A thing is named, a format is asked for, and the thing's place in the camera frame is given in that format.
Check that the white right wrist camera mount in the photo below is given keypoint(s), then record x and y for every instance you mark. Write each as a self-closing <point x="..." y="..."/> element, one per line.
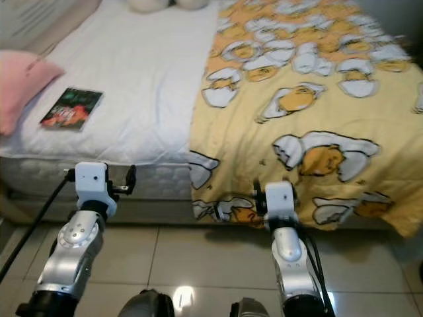
<point x="281" y="201"/>

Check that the grey patterned wall hanging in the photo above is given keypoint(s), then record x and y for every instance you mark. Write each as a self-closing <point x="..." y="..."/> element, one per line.
<point x="33" y="16"/>

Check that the pink pillow with white print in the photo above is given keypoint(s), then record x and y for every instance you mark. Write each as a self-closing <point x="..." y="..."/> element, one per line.
<point x="23" y="89"/>

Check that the grey quilted bed base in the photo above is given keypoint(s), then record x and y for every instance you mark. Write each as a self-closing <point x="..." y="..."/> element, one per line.
<point x="39" y="181"/>

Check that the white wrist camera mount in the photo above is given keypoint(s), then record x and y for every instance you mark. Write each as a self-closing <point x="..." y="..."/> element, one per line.
<point x="91" y="179"/>
<point x="281" y="201"/>

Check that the white quilted mattress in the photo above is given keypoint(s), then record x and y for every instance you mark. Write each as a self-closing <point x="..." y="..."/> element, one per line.
<point x="152" y="86"/>

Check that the beige bed side rail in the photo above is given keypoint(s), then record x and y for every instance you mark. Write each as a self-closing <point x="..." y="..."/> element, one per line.
<point x="82" y="23"/>

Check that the cream plush toy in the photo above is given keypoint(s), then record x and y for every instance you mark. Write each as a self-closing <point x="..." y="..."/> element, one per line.
<point x="149" y="4"/>

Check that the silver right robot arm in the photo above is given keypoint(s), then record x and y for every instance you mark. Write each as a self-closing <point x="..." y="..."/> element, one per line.
<point x="287" y="254"/>

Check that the grey left robot leg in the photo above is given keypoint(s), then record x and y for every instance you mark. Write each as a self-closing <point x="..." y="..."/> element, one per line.
<point x="149" y="304"/>

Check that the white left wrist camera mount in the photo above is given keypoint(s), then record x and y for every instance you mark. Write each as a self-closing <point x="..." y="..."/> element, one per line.
<point x="91" y="179"/>

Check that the grey robot leg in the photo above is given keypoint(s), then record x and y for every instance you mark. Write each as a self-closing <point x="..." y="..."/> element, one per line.
<point x="149" y="304"/>
<point x="248" y="308"/>

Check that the grey right robot leg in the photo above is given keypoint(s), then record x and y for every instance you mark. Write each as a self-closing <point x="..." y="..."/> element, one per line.
<point x="248" y="308"/>

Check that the yellow cartoon egg blanket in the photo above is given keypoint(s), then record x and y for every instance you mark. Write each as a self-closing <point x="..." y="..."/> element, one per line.
<point x="317" y="112"/>

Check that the dark book with red cover art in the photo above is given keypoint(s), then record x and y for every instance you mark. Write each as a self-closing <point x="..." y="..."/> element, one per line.
<point x="71" y="109"/>

